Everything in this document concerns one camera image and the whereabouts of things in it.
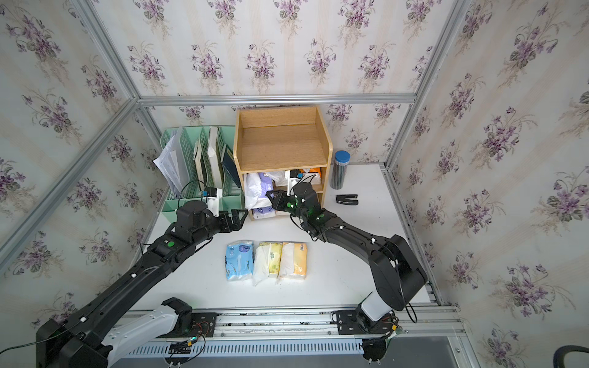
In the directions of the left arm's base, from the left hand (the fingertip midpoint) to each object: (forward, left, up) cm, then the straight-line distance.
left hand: (241, 213), depth 76 cm
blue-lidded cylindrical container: (+28, -39, -8) cm, 49 cm away
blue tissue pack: (-10, +2, -16) cm, 19 cm away
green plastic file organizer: (+25, +17, +1) cm, 30 cm away
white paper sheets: (+20, +29, +3) cm, 35 cm away
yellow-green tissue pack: (-11, -8, -16) cm, 21 cm away
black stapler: (+20, -41, -19) cm, 49 cm away
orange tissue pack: (+17, -24, +3) cm, 30 cm away
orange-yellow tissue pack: (-10, -18, -15) cm, 26 cm away
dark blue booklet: (+36, +13, -11) cm, 39 cm away
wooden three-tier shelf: (+22, -12, +10) cm, 27 cm away
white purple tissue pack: (+10, -5, +3) cm, 11 cm away
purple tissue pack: (+10, -5, -15) cm, 19 cm away
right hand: (+7, -9, +2) cm, 11 cm away
